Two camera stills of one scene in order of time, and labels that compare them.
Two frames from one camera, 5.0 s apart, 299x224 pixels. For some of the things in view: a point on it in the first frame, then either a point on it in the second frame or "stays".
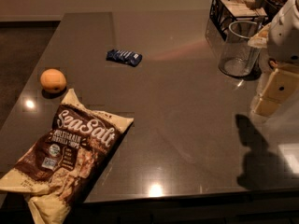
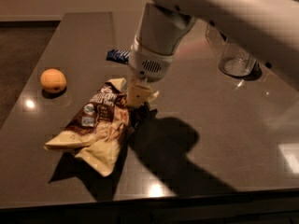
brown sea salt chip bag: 55,174 -> 98,132
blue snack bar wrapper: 130,58 stays
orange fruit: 53,80 stays
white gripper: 284,42 -> 149,65
